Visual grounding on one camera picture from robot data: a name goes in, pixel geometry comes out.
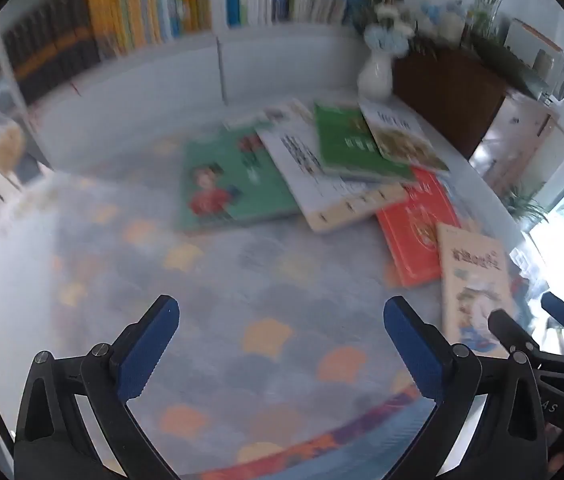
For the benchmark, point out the brown wooden box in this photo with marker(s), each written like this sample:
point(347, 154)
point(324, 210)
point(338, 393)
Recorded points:
point(447, 100)

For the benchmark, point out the white book with yellow picture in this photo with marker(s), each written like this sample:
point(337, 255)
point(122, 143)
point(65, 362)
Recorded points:
point(402, 140)

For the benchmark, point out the row of black books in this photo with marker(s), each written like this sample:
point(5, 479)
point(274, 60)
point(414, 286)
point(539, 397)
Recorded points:
point(52, 55)

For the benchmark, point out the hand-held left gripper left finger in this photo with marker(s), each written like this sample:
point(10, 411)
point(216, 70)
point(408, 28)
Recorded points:
point(149, 350)

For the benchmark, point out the green book with small figure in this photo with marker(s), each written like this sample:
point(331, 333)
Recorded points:
point(347, 145)

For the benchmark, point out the white vase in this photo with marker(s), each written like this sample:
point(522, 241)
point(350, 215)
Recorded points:
point(375, 75)

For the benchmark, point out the green book with boy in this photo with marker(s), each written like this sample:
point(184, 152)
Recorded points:
point(242, 185)

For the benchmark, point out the row of yellow colourful books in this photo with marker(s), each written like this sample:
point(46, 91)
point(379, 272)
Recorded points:
point(147, 5)

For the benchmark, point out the white book with cartoon figure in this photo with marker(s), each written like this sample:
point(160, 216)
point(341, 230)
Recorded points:
point(282, 112)

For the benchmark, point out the white desk calendar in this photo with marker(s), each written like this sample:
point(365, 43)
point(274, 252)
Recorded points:
point(532, 47)

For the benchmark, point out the pale blue flower ornament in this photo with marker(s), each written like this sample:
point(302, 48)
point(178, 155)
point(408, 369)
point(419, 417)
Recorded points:
point(444, 20)

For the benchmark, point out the red book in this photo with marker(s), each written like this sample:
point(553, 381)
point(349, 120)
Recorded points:
point(412, 240)

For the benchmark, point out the thick white book black text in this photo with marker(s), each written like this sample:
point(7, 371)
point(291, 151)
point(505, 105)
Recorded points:
point(302, 175)

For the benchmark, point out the cream book with cartoon child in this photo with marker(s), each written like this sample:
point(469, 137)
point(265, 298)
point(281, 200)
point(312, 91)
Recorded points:
point(467, 280)

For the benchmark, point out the small green floor plant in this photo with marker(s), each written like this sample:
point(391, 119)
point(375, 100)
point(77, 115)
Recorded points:
point(524, 205)

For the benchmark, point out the white side cabinet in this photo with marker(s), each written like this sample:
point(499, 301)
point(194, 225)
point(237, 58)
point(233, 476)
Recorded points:
point(527, 140)

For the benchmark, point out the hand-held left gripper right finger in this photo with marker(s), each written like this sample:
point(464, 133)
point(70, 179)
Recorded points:
point(412, 350)

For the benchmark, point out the patterned tablecloth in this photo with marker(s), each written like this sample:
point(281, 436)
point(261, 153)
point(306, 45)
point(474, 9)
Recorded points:
point(242, 320)

